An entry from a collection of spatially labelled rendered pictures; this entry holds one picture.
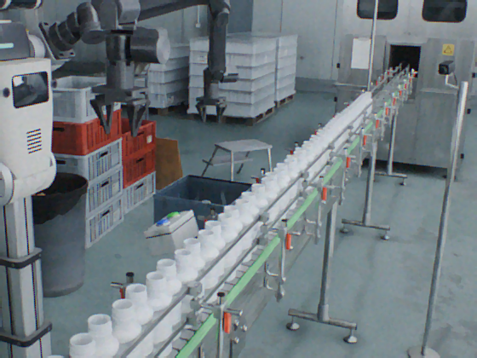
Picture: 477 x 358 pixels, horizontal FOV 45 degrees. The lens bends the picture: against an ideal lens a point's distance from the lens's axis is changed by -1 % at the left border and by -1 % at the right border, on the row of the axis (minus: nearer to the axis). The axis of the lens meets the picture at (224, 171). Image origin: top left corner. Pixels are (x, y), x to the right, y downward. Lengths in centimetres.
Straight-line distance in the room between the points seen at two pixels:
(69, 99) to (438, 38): 370
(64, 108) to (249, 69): 458
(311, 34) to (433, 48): 606
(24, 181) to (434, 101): 501
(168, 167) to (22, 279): 352
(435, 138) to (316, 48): 608
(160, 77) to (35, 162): 717
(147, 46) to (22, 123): 58
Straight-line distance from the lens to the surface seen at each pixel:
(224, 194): 244
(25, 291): 181
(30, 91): 162
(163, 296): 111
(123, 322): 101
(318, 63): 1193
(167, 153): 512
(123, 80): 117
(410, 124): 621
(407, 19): 612
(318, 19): 1190
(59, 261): 343
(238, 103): 822
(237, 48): 816
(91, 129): 399
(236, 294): 142
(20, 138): 161
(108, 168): 427
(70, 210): 333
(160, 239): 147
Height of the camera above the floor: 166
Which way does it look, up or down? 16 degrees down
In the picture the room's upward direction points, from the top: 2 degrees clockwise
